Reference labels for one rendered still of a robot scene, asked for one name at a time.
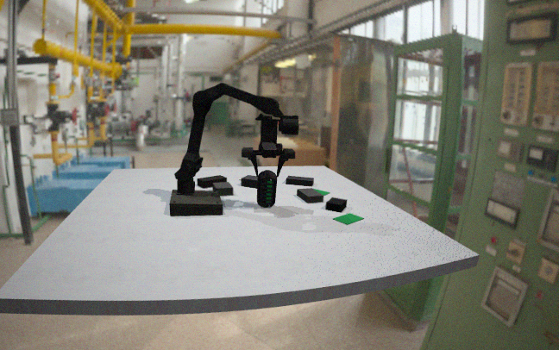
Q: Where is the flat green rectangular card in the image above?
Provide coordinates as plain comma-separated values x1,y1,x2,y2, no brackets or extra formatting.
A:
333,213,364,225

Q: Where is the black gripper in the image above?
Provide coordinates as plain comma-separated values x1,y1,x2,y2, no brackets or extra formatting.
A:
242,133,295,177

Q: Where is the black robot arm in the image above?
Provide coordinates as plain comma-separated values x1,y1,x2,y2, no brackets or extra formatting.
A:
175,83,299,195

